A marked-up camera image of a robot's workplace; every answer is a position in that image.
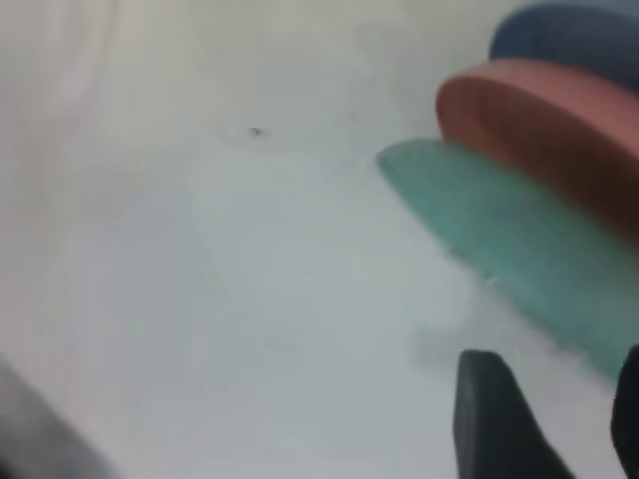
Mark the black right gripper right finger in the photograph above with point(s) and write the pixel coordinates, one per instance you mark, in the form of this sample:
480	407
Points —
629	424

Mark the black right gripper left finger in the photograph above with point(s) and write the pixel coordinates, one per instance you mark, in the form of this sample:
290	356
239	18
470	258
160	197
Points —
499	429

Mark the green plastic plate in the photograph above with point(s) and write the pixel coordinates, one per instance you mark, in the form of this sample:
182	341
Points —
499	224

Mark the pink plastic plate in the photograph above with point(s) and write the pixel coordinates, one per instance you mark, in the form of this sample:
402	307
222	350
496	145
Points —
549	130

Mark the blue plastic plate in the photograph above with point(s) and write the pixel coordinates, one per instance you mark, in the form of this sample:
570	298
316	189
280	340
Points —
574	35

